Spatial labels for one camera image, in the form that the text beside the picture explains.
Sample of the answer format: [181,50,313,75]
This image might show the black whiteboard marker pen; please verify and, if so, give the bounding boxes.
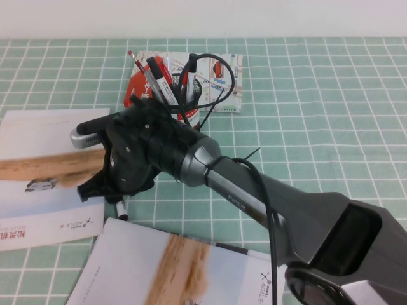
[114,196,129,222]

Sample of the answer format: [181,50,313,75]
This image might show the black capped whiteboard marker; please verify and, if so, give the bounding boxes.
[146,56,179,105]
[186,53,198,105]

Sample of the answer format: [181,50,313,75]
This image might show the black camera cable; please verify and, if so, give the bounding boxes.
[171,53,287,305]

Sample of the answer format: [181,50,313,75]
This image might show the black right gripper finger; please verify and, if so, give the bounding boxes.
[105,178,156,205]
[77,170,111,203]

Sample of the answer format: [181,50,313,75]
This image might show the green checked tablecloth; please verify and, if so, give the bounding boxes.
[0,37,407,305]

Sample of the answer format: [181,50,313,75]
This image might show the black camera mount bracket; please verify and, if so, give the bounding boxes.
[77,114,115,136]

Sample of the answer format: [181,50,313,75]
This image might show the red gel pen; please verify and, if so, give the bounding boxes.
[127,50,160,101]

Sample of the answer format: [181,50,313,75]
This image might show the red paper pack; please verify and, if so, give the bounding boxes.
[123,62,169,109]

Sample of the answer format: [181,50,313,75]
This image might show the black zip tie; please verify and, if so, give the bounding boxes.
[203,147,261,186]

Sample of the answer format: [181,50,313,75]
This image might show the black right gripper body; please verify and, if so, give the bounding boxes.
[102,97,179,195]

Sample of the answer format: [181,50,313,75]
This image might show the desert brochure with red characters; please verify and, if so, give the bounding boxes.
[0,107,111,252]

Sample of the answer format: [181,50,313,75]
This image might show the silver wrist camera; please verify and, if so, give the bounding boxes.
[69,128,107,149]

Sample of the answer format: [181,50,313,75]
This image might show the red capped marker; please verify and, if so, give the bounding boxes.
[155,58,174,85]

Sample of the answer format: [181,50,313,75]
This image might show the slim red pen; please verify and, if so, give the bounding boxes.
[179,62,190,96]

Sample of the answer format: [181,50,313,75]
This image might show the street map booklet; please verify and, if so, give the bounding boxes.
[137,50,244,114]

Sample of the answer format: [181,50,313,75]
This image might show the desert photo brochure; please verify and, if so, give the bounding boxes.
[65,217,288,305]

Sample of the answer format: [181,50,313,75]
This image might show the black mesh pen holder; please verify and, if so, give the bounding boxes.
[152,73,203,132]

